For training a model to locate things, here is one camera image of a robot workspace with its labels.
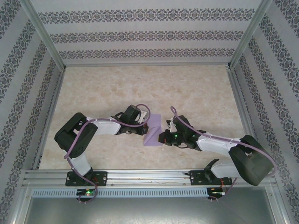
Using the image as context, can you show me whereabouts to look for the right aluminium frame post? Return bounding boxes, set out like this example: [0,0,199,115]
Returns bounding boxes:
[228,0,274,70]

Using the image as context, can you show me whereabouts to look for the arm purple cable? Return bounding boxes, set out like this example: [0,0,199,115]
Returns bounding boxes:
[170,106,278,203]
[65,104,151,204]

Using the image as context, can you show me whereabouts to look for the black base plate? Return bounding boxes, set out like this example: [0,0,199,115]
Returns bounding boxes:
[190,169,233,186]
[65,171,108,187]

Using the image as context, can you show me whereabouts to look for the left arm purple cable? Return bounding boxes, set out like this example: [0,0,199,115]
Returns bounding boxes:
[65,104,151,204]

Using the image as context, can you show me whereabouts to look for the right aluminium side rail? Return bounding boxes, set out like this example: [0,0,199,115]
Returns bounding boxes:
[228,69,266,168]

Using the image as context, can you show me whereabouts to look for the purple cloth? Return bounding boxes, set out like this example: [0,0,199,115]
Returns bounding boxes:
[142,113,164,147]

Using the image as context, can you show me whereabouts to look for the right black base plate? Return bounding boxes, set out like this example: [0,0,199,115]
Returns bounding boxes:
[190,169,233,186]

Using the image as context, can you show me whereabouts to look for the left aluminium frame post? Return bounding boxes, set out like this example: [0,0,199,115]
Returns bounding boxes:
[18,0,67,70]

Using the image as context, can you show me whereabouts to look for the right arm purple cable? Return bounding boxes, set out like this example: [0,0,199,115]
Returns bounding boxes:
[170,106,278,203]

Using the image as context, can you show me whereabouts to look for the long aluminium mounting rail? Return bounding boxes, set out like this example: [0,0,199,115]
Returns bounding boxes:
[22,169,278,187]

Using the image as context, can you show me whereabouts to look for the grey metal sheet panel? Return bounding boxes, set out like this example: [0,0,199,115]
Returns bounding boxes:
[23,196,287,224]

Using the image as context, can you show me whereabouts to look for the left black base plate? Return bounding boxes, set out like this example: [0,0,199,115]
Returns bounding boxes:
[65,171,108,187]

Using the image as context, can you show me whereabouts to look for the aluminium side rail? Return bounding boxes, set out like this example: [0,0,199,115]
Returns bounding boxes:
[31,70,66,170]
[228,69,266,168]

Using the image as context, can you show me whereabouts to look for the aluminium frame post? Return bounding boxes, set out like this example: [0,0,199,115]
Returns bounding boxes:
[18,0,67,70]
[228,0,274,70]

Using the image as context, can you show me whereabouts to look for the left controller board green light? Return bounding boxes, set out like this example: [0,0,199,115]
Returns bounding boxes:
[76,189,96,196]

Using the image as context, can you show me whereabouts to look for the left aluminium side rail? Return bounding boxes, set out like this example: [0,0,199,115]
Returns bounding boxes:
[31,70,66,170]

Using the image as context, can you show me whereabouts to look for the aluminium rear frame rail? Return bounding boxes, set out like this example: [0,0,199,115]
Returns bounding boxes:
[63,62,232,68]

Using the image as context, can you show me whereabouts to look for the grey slotted cable duct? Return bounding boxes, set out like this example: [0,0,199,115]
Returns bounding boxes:
[31,188,208,198]

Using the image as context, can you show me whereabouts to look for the right controller board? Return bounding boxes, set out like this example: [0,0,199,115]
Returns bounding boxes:
[207,188,227,199]

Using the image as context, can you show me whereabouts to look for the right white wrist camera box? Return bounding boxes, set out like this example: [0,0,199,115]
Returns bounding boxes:
[166,118,178,132]

